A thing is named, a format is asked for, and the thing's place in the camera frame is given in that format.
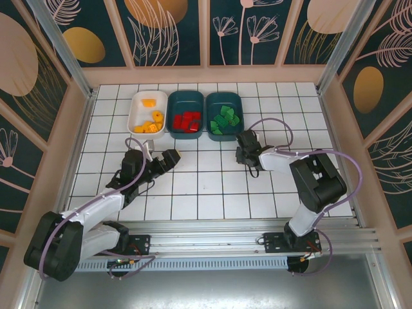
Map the slotted grey cable duct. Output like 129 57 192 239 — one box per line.
43 257 290 272

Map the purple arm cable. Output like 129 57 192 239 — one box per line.
249 118 363 277
38 137 158 279

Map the grey metal base plate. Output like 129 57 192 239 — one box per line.
19 254 397 309

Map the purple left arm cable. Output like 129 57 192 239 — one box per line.
38 137 158 279

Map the aluminium frame post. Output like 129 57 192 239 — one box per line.
25 0 97 99
316 0 368 93

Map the white plastic container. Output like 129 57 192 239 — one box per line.
127 90 168 140

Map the aluminium extrusion rail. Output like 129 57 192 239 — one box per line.
32 218 379 258

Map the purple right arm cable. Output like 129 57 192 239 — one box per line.
249 118 363 277

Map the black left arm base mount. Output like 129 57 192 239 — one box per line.
92 234 152 257

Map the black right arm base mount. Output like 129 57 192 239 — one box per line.
263 232 323 255

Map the teal plastic container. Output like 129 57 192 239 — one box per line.
167 89 207 140
205 91 244 142

